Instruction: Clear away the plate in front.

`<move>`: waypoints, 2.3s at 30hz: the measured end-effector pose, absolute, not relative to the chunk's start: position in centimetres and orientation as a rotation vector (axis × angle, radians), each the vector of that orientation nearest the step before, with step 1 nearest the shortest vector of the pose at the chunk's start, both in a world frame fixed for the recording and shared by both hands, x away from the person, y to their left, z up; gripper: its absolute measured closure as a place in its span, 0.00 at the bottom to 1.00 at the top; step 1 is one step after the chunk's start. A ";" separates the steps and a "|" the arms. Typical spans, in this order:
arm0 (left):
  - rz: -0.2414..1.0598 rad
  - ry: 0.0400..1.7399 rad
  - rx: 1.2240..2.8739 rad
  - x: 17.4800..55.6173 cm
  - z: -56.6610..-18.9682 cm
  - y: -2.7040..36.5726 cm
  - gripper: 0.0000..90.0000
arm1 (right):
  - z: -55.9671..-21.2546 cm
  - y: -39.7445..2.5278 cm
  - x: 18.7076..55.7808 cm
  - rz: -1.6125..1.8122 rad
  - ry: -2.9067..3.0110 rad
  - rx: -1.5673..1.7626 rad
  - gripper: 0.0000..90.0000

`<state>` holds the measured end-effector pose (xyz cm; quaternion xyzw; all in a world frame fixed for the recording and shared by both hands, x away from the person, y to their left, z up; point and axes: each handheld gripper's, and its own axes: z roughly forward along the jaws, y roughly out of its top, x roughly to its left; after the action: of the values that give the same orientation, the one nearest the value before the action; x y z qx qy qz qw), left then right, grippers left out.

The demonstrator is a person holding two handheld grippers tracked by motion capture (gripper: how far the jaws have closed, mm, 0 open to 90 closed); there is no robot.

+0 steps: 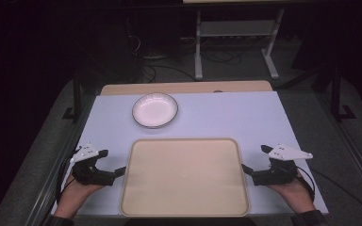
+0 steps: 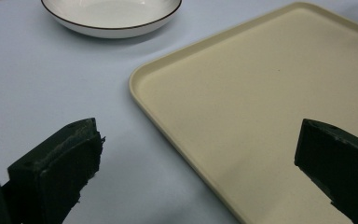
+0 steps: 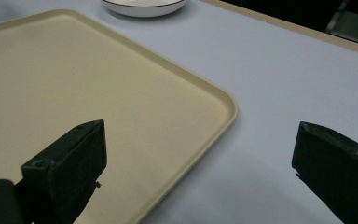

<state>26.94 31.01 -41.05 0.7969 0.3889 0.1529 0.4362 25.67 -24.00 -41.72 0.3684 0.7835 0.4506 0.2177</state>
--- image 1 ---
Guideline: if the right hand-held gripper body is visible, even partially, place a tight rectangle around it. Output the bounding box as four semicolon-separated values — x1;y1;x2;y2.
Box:
251;143;314;186

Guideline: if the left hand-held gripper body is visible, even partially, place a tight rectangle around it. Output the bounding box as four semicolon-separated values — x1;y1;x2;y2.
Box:
70;142;115;186

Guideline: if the person's right hand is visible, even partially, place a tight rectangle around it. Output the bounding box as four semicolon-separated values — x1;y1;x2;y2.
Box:
267;178;317;217

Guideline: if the person's left hand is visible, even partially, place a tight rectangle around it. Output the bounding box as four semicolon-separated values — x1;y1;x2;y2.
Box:
54;174;106;218

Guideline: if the white table board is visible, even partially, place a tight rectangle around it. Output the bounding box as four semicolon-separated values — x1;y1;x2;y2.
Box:
50;90;330;217

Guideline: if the black right wrist band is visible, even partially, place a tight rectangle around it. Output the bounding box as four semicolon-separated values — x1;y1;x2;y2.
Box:
289;209;327;226

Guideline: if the black wrist band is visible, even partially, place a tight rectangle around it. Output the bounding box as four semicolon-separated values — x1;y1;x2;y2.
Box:
44;214;75;226
289;209;327;226

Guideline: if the black left wrist band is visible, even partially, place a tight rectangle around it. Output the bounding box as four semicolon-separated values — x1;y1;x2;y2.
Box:
44;214;75;226

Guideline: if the beige tray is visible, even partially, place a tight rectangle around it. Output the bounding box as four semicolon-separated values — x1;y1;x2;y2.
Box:
120;137;251;218

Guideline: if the black metal stand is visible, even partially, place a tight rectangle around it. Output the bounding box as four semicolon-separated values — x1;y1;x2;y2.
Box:
61;69;83;122
330;64;357;122

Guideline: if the white plate with dark rim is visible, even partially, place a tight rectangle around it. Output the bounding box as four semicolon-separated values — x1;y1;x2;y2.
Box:
131;91;179;129

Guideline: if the wooden table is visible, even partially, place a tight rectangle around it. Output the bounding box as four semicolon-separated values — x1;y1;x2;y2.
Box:
100;80;273;97

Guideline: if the white metal stand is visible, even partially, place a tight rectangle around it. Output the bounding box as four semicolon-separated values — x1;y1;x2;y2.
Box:
193;8;286;81

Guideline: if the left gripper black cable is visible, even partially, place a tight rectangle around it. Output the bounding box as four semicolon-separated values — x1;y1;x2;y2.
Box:
55;150;77;205

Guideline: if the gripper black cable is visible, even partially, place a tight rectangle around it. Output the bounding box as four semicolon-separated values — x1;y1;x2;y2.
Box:
55;150;77;205
295;165;362;222

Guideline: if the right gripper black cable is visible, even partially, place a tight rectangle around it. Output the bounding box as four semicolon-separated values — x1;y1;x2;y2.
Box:
295;165;362;222

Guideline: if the black floor cable bundle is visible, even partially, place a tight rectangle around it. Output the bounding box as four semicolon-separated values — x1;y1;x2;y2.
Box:
200;48;243;66

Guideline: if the long black floor cable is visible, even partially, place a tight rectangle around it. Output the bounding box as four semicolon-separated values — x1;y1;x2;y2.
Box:
140;63;196;83

